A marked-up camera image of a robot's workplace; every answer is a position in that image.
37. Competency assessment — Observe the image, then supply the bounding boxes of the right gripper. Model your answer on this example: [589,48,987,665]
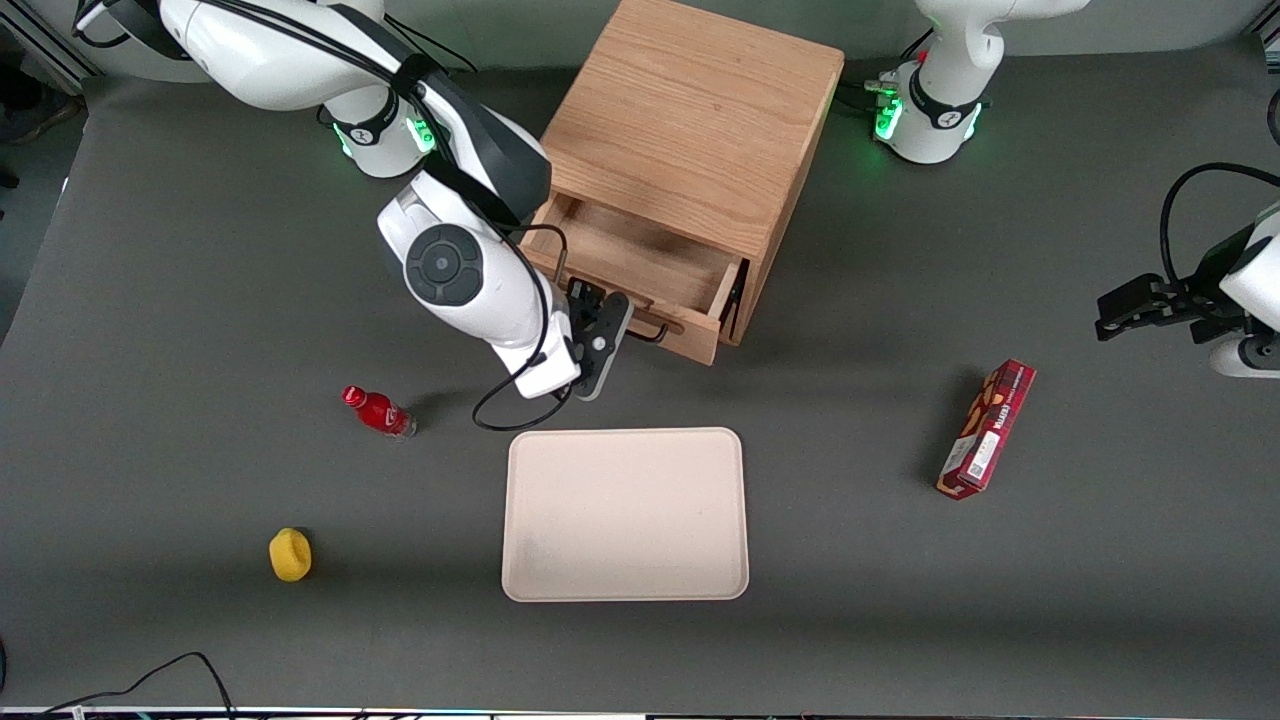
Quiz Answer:
[566,277,635,403]

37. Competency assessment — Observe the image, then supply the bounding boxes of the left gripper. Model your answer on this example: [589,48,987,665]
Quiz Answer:
[1095,240,1253,346]

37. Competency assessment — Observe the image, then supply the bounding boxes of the wooden drawer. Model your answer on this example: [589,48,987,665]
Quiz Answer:
[520,190,749,367]

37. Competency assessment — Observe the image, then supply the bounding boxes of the wooden drawer cabinet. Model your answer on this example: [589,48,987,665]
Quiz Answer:
[530,0,846,347]

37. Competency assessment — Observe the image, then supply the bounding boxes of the red cookie box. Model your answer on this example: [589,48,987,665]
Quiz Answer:
[936,358,1037,500]

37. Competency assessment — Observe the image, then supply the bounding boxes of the beige rectangular tray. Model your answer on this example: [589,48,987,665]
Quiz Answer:
[501,427,750,603]

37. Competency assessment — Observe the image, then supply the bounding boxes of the small red bottle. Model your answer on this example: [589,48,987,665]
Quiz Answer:
[342,385,417,440]

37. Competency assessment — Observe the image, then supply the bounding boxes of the yellow lemon toy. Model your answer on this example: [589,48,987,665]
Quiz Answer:
[268,527,313,583]

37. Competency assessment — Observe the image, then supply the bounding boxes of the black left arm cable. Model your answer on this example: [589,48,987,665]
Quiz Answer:
[1158,162,1280,286]

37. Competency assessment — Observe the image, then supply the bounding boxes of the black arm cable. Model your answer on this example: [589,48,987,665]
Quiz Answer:
[471,225,576,433]
[1158,162,1280,286]

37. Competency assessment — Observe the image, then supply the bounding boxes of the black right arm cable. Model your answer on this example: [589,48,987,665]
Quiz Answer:
[471,225,576,433]

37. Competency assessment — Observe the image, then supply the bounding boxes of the black right base cables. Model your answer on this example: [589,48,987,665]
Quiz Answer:
[385,18,479,76]

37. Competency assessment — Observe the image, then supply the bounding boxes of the black base cables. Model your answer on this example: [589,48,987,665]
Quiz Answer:
[838,28,936,113]
[385,18,479,76]

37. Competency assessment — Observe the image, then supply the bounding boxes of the black left base cables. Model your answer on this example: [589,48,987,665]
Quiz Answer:
[838,28,936,113]

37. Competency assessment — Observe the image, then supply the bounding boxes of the black cable on floor edge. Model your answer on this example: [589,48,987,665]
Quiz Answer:
[0,652,237,720]

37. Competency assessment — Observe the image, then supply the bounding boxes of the aluminium frame profile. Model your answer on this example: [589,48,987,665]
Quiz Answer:
[0,15,106,93]

